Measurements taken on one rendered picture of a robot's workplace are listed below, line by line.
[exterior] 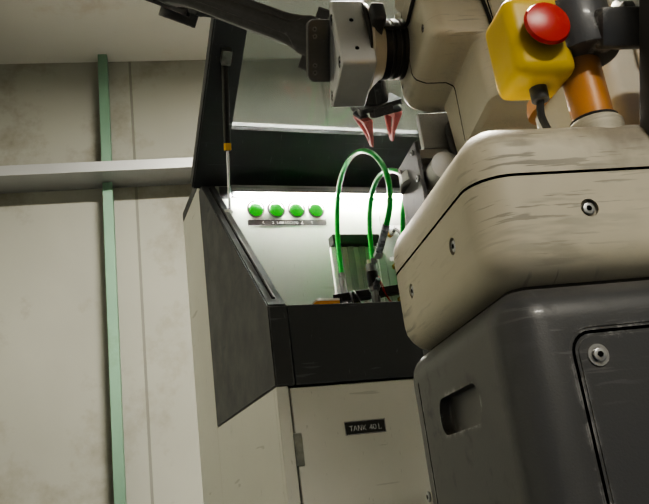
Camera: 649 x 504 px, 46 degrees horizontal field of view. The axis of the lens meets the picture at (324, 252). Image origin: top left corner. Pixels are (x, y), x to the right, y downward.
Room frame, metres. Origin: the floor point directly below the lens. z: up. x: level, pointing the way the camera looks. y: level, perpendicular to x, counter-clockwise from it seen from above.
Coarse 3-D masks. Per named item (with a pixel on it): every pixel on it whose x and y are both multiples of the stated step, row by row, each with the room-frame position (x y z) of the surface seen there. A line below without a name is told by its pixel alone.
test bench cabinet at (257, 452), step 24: (336, 384) 1.53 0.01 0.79; (264, 408) 1.55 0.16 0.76; (288, 408) 1.47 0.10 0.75; (240, 432) 1.77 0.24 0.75; (264, 432) 1.57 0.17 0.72; (288, 432) 1.47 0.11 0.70; (240, 456) 1.79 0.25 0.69; (264, 456) 1.59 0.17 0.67; (288, 456) 1.47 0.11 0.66; (240, 480) 1.81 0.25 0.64; (264, 480) 1.61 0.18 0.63; (288, 480) 1.47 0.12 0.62
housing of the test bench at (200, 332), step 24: (192, 192) 2.09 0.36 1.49; (192, 216) 2.11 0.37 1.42; (192, 240) 2.14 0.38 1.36; (192, 264) 2.17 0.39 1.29; (192, 288) 2.19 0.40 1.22; (192, 312) 2.22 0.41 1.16; (192, 336) 2.25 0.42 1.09; (216, 432) 2.02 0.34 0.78; (216, 456) 2.04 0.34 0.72; (216, 480) 2.06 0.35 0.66
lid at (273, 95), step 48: (288, 0) 1.61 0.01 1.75; (336, 0) 1.64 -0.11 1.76; (384, 0) 1.67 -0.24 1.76; (240, 48) 1.66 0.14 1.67; (288, 48) 1.72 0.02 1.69; (240, 96) 1.80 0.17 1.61; (288, 96) 1.84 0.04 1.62; (240, 144) 1.91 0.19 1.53; (288, 144) 1.95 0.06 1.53; (336, 144) 2.00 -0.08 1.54; (384, 144) 2.04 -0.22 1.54
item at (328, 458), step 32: (352, 384) 1.52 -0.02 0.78; (384, 384) 1.54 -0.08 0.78; (320, 416) 1.49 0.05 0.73; (352, 416) 1.52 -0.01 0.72; (384, 416) 1.54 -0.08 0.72; (416, 416) 1.56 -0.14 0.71; (320, 448) 1.49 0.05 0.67; (352, 448) 1.51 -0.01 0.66; (384, 448) 1.54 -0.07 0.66; (416, 448) 1.56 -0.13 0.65; (320, 480) 1.49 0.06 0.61; (352, 480) 1.51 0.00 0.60; (384, 480) 1.53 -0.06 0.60; (416, 480) 1.56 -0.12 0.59
